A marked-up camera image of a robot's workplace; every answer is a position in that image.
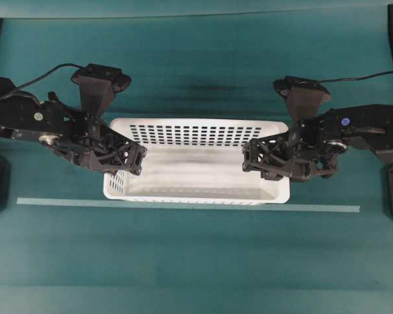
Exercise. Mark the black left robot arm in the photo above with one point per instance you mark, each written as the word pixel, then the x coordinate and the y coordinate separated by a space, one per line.
pixel 22 119

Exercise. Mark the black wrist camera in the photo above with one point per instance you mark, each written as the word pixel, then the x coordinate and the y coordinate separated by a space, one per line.
pixel 302 97
pixel 98 86

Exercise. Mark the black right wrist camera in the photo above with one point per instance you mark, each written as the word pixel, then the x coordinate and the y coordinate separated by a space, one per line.
pixel 302 97

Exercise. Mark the white perforated plastic basket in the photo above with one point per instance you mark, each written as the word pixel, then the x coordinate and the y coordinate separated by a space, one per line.
pixel 195 161

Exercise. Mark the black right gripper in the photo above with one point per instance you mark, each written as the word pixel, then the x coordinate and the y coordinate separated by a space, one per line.
pixel 310 148

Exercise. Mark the light green tape strip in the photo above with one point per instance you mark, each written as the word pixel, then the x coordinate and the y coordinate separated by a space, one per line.
pixel 306 208

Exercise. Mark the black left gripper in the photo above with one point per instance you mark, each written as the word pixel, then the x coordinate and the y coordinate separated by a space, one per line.
pixel 89 143

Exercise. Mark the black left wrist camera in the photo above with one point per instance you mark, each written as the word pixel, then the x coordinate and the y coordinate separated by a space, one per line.
pixel 98 86

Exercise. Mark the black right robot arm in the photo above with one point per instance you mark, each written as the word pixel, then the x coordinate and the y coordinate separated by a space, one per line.
pixel 369 127

